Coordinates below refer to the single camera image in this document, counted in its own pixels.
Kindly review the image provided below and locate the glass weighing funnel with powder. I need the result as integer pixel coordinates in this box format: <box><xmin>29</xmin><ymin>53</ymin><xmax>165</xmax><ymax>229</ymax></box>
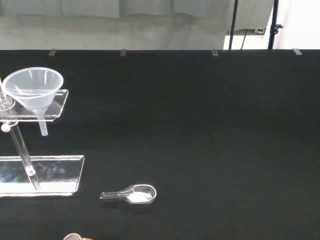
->
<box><xmin>99</xmin><ymin>184</ymin><xmax>157</xmax><ymax>205</ymax></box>

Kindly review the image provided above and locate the clear acrylic funnel stand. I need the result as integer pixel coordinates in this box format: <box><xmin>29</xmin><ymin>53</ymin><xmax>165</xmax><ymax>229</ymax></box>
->
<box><xmin>0</xmin><ymin>74</ymin><xmax>85</xmax><ymax>198</ymax></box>

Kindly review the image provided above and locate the black bench cloth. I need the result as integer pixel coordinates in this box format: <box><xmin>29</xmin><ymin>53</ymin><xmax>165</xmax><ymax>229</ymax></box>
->
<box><xmin>0</xmin><ymin>49</ymin><xmax>320</xmax><ymax>240</ymax></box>

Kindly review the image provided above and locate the thin black tripod pole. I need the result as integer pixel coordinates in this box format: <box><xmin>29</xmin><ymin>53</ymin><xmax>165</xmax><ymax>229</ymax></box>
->
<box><xmin>228</xmin><ymin>0</ymin><xmax>240</xmax><ymax>50</ymax></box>

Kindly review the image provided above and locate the black tripod pole with clamp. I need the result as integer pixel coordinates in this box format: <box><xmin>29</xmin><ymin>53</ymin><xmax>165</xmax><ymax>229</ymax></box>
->
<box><xmin>268</xmin><ymin>0</ymin><xmax>283</xmax><ymax>50</ymax></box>

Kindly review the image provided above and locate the black floor cable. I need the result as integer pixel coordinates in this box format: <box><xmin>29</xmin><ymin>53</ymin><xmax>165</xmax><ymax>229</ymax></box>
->
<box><xmin>240</xmin><ymin>29</ymin><xmax>248</xmax><ymax>51</ymax></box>

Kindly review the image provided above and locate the round flask on cork ring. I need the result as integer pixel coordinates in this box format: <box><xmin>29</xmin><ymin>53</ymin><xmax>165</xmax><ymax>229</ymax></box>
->
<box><xmin>62</xmin><ymin>232</ymin><xmax>94</xmax><ymax>240</ymax></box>

